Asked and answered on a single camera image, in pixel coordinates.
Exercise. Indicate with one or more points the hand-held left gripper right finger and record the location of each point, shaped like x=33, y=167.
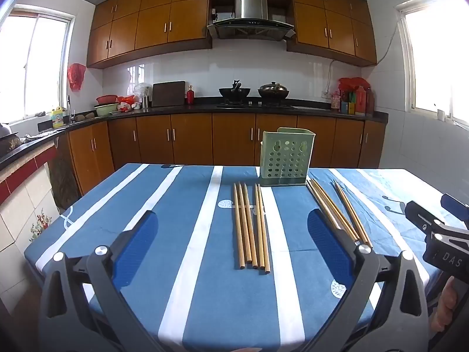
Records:
x=326, y=238

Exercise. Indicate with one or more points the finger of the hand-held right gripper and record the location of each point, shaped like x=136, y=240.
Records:
x=456, y=207
x=421, y=214

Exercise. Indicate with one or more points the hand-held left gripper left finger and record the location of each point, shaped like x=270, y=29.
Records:
x=135, y=242

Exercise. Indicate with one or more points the row of wooden chopsticks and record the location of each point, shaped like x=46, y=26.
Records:
x=240, y=234

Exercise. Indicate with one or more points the green perforated utensil holder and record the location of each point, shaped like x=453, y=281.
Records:
x=285, y=157

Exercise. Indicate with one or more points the person's right hand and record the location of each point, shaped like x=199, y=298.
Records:
x=445, y=308

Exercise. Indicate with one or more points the blue striped tablecloth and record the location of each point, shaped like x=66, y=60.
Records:
x=154, y=264

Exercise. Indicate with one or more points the white cup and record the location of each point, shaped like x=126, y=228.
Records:
x=440, y=115

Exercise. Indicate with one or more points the brown wooden lower cabinets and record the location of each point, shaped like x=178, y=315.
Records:
x=190, y=139

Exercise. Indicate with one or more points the brown wooden cabinets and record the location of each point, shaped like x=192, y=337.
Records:
x=154, y=25
x=190, y=139

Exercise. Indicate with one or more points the red thermos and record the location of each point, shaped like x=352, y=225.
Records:
x=360, y=101

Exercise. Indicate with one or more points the green basin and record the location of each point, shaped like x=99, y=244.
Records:
x=106, y=110

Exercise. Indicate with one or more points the pink label bottle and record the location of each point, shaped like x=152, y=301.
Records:
x=336, y=102

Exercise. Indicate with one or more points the steel cup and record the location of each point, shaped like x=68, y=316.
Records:
x=146, y=102

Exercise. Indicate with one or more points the crumpled red plastic bag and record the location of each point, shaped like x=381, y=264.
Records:
x=126, y=101

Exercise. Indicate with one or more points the red basin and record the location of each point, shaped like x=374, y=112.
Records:
x=107, y=99

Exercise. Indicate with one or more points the yellow detergent bottle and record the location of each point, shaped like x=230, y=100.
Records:
x=58, y=118

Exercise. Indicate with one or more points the red plastic bag over bottles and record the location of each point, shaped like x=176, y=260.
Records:
x=351, y=82

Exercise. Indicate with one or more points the steel faucet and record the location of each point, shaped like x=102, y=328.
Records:
x=69, y=108

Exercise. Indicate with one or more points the black kitchen countertop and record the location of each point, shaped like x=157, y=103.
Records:
x=205, y=109

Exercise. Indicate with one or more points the black gas stove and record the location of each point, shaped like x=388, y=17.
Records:
x=256, y=104

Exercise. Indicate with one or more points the dark wooden cutting board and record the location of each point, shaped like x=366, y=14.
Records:
x=168, y=94

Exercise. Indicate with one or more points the white plastic bag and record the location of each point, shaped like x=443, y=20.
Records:
x=141, y=90

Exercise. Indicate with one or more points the red glass bottle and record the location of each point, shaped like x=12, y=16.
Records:
x=190, y=96

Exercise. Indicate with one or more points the dark pot with lid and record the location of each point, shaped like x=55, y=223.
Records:
x=273, y=91

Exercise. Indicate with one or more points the dark metal pot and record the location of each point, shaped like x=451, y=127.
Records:
x=8, y=143

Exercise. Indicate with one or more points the black wok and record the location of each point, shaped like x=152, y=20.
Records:
x=234, y=92

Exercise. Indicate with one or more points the red plastic bag on hook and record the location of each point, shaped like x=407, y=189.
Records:
x=76, y=77

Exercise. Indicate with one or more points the brown wooden upper cabinets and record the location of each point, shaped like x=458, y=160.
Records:
x=154, y=25

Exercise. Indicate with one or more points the steel range hood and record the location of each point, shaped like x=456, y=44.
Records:
x=249, y=11

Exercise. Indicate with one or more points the sliding window with white frame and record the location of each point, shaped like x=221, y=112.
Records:
x=436, y=58
x=33, y=66

